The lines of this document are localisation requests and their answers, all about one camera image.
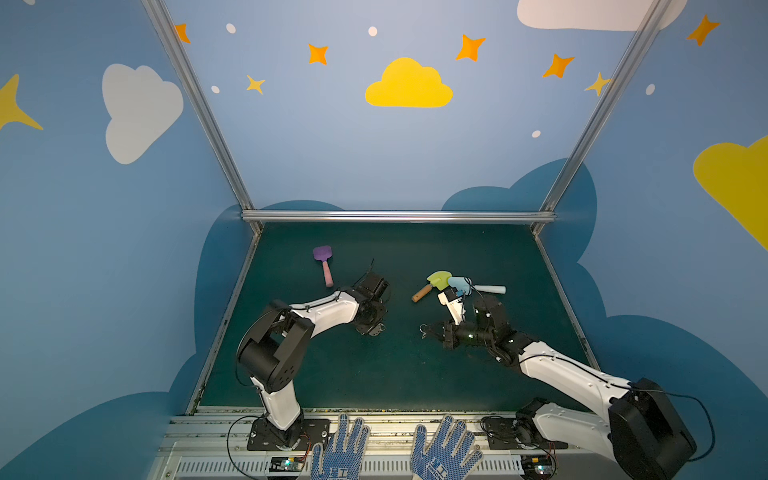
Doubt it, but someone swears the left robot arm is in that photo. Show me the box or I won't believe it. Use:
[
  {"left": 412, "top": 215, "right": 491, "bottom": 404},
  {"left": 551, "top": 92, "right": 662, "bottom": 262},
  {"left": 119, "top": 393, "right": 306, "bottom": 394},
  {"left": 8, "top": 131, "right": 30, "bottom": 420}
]
[{"left": 236, "top": 272, "right": 389, "bottom": 451}]

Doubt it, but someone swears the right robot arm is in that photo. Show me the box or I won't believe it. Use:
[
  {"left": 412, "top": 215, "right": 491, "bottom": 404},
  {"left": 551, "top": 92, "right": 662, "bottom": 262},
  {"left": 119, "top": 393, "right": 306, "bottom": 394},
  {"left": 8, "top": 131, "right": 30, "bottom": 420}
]
[{"left": 420, "top": 293, "right": 701, "bottom": 479}]

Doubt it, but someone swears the light blue toy shovel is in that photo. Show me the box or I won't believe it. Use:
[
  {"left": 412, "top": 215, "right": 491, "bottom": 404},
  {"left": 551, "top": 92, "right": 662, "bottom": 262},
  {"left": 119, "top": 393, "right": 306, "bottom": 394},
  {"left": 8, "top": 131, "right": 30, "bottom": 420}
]
[{"left": 448, "top": 276, "right": 507, "bottom": 296}]

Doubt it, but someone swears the purple pink toy spatula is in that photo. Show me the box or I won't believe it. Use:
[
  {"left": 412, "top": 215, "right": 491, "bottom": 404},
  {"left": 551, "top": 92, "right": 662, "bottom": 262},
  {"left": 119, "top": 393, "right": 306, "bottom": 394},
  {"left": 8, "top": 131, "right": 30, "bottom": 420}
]
[{"left": 313, "top": 245, "right": 334, "bottom": 288}]

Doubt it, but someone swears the right blue dotted work glove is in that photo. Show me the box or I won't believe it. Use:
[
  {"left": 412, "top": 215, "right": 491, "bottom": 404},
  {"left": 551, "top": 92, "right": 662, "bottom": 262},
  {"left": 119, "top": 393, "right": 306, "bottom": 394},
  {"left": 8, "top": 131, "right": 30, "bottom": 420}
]
[{"left": 410, "top": 415, "right": 483, "bottom": 480}]

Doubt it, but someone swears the blue dotted work glove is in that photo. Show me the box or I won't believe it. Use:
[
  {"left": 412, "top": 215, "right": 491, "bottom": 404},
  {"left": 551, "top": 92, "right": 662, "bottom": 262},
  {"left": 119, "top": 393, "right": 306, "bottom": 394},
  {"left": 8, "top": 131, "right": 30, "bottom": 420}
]
[
  {"left": 410, "top": 415, "right": 483, "bottom": 480},
  {"left": 310, "top": 414, "right": 370, "bottom": 480}
]

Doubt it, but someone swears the left blue dotted work glove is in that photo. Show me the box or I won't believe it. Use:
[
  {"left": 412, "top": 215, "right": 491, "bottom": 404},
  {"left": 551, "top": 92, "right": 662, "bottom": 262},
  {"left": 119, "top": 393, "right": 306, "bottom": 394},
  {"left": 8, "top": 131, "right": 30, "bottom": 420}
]
[{"left": 310, "top": 414, "right": 370, "bottom": 480}]

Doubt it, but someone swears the right controller board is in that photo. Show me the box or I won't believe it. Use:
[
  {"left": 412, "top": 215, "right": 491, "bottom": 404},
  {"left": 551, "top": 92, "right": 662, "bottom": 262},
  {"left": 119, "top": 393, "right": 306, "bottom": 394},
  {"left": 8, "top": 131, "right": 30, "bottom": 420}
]
[{"left": 521, "top": 455, "right": 557, "bottom": 479}]

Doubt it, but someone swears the controller board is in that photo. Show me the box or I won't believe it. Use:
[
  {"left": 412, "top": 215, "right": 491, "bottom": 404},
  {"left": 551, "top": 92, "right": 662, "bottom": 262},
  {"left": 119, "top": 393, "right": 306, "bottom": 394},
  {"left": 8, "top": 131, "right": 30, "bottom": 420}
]
[
  {"left": 521, "top": 455, "right": 557, "bottom": 479},
  {"left": 268, "top": 456, "right": 306, "bottom": 475}
]

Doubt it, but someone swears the left controller board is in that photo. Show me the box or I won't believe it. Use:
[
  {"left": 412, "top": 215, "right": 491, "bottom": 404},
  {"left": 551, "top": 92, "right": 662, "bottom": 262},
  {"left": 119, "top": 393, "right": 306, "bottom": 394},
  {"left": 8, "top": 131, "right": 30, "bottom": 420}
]
[{"left": 268, "top": 456, "right": 306, "bottom": 475}]

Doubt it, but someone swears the green toy shovel wooden handle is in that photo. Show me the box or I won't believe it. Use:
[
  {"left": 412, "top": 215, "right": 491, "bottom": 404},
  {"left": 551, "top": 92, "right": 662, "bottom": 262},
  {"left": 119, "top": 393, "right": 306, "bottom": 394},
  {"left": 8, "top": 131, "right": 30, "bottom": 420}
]
[{"left": 411, "top": 271, "right": 452, "bottom": 303}]

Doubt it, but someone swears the aluminium frame rear bar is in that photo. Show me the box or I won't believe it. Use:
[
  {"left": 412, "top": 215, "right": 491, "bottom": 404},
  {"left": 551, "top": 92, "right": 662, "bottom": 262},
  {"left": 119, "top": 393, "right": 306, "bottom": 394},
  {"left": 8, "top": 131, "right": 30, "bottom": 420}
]
[{"left": 241, "top": 210, "right": 556, "bottom": 224}]

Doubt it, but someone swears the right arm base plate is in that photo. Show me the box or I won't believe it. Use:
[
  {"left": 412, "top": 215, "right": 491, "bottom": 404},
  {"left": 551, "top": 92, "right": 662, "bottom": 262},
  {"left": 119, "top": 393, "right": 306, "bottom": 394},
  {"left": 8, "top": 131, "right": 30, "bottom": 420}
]
[{"left": 480, "top": 415, "right": 569, "bottom": 451}]

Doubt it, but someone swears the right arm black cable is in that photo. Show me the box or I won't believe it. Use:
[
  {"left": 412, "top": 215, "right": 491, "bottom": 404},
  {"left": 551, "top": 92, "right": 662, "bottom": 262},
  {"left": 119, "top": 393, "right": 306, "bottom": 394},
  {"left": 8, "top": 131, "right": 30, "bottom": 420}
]
[{"left": 518, "top": 353, "right": 716, "bottom": 463}]

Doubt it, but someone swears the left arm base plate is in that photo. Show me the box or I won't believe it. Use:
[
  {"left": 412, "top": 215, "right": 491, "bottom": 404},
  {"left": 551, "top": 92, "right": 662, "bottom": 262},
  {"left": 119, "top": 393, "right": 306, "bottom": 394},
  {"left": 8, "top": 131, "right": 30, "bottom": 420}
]
[{"left": 246, "top": 416, "right": 331, "bottom": 451}]

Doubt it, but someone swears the aluminium frame left post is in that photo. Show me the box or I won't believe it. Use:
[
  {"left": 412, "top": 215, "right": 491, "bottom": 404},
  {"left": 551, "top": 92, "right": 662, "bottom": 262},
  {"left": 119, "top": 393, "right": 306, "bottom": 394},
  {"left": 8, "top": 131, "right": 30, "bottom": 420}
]
[{"left": 141, "top": 0, "right": 254, "bottom": 213}]

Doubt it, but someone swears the aluminium frame post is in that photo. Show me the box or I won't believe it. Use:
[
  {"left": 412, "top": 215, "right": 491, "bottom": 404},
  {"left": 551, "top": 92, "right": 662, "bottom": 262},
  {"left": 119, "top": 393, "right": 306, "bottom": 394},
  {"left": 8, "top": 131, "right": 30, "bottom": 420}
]
[
  {"left": 539, "top": 0, "right": 672, "bottom": 221},
  {"left": 141, "top": 0, "right": 254, "bottom": 213}
]

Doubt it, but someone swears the aluminium frame right post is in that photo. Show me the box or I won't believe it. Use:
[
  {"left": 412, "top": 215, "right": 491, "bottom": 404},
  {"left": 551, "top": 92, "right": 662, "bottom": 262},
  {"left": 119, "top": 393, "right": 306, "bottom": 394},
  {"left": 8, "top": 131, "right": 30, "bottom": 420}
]
[{"left": 539, "top": 0, "right": 672, "bottom": 221}]

